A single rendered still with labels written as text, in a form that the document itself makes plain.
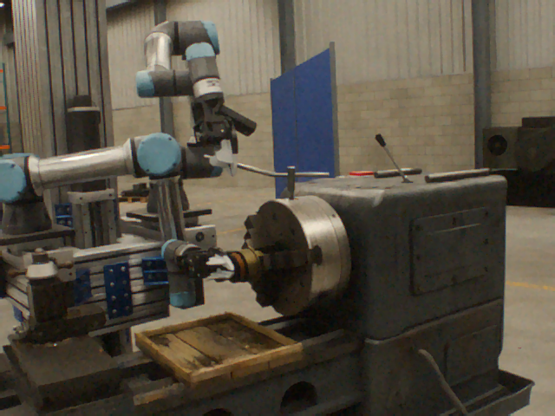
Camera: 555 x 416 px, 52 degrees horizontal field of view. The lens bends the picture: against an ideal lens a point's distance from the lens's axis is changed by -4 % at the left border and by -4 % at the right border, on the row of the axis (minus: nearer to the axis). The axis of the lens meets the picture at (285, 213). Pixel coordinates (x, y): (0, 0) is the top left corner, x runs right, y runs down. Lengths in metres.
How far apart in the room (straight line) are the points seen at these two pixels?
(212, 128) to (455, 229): 0.74
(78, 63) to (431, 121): 10.72
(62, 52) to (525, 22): 10.38
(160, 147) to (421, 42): 11.25
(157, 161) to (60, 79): 0.59
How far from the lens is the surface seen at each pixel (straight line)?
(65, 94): 2.09
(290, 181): 1.55
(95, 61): 2.14
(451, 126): 12.22
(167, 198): 1.80
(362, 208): 1.52
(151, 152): 1.63
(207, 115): 1.52
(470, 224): 1.78
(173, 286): 1.72
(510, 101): 11.76
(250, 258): 1.49
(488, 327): 1.93
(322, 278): 1.48
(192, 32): 2.01
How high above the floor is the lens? 1.42
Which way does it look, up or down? 8 degrees down
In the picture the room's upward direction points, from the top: 3 degrees counter-clockwise
